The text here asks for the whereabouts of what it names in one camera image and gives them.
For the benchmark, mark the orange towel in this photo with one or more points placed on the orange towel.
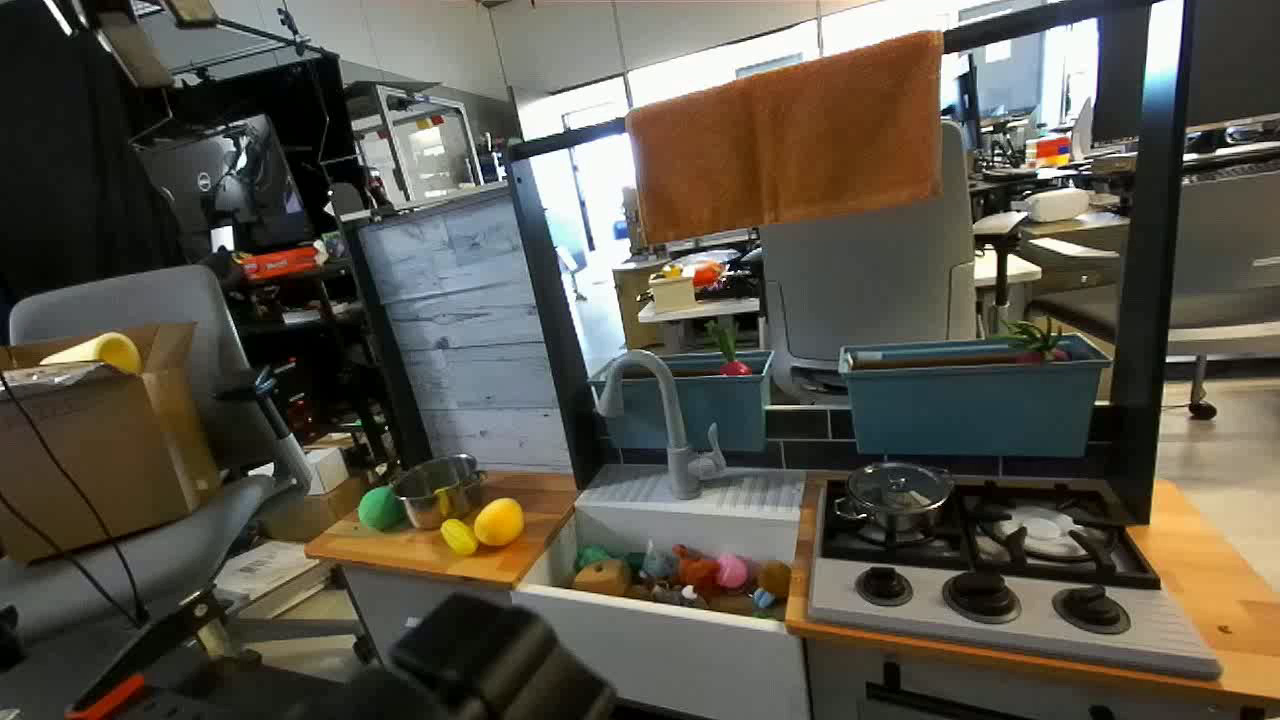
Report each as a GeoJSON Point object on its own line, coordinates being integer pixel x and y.
{"type": "Point", "coordinates": [824, 137]}

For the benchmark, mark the black robot base foreground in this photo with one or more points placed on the black robot base foreground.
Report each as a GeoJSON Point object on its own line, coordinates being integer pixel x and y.
{"type": "Point", "coordinates": [462, 661]}

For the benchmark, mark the left blue planter box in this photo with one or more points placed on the left blue planter box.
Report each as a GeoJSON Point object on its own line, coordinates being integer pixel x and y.
{"type": "Point", "coordinates": [715, 407]}

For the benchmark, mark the blue planter box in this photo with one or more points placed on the blue planter box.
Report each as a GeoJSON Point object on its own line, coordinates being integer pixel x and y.
{"type": "Point", "coordinates": [715, 407]}
{"type": "Point", "coordinates": [973, 398]}

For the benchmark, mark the grey toy faucet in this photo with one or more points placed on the grey toy faucet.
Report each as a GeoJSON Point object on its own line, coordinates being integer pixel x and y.
{"type": "Point", "coordinates": [687, 467]}

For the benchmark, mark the grey wood backsplash panel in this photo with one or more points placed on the grey wood backsplash panel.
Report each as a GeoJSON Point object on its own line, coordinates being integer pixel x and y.
{"type": "Point", "coordinates": [462, 308]}

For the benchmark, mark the yellow toy lemon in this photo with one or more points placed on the yellow toy lemon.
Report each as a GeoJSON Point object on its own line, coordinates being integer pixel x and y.
{"type": "Point", "coordinates": [499, 522]}

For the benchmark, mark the brown toy in sink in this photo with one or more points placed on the brown toy in sink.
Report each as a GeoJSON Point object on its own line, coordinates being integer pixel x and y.
{"type": "Point", "coordinates": [614, 579]}

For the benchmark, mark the pink toy in sink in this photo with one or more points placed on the pink toy in sink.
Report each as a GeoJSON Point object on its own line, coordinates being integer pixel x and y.
{"type": "Point", "coordinates": [732, 572]}

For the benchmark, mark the yellow toy banana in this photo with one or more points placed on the yellow toy banana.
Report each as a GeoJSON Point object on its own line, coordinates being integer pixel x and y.
{"type": "Point", "coordinates": [459, 537]}

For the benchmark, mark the white chair behind kitchen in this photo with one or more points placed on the white chair behind kitchen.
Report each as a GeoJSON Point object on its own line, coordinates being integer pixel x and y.
{"type": "Point", "coordinates": [879, 278]}

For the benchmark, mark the left wooden countertop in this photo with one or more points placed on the left wooden countertop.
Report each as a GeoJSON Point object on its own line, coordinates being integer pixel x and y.
{"type": "Point", "coordinates": [546, 501]}

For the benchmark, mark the wooden countertop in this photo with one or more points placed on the wooden countertop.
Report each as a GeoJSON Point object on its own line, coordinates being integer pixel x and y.
{"type": "Point", "coordinates": [546, 501]}
{"type": "Point", "coordinates": [1217, 592]}

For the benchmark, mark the glass pot lid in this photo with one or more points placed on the glass pot lid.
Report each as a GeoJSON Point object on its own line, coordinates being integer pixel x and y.
{"type": "Point", "coordinates": [899, 490]}

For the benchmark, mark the green round toy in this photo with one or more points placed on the green round toy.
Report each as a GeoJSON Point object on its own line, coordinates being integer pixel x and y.
{"type": "Point", "coordinates": [380, 510]}

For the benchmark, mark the white toy sink basin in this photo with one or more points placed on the white toy sink basin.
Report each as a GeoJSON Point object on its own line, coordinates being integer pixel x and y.
{"type": "Point", "coordinates": [718, 661]}

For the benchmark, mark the right blue planter box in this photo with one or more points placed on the right blue planter box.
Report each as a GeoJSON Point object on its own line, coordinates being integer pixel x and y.
{"type": "Point", "coordinates": [973, 398]}

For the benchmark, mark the grey toy stove top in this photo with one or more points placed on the grey toy stove top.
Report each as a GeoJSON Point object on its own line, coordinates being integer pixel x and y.
{"type": "Point", "coordinates": [1043, 568]}

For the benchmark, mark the grey office chair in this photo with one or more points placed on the grey office chair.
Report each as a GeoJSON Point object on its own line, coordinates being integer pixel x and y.
{"type": "Point", "coordinates": [94, 600]}

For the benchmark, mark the yellow foam roll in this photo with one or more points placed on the yellow foam roll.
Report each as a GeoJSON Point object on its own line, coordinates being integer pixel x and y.
{"type": "Point", "coordinates": [112, 348]}

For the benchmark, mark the cardboard box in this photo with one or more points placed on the cardboard box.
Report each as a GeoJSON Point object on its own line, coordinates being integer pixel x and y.
{"type": "Point", "coordinates": [94, 455]}

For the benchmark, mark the right wooden countertop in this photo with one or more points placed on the right wooden countertop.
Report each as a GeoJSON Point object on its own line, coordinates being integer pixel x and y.
{"type": "Point", "coordinates": [1217, 592]}

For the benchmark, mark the black metal rail frame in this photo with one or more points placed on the black metal rail frame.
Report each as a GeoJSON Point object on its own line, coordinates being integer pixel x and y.
{"type": "Point", "coordinates": [1147, 298]}

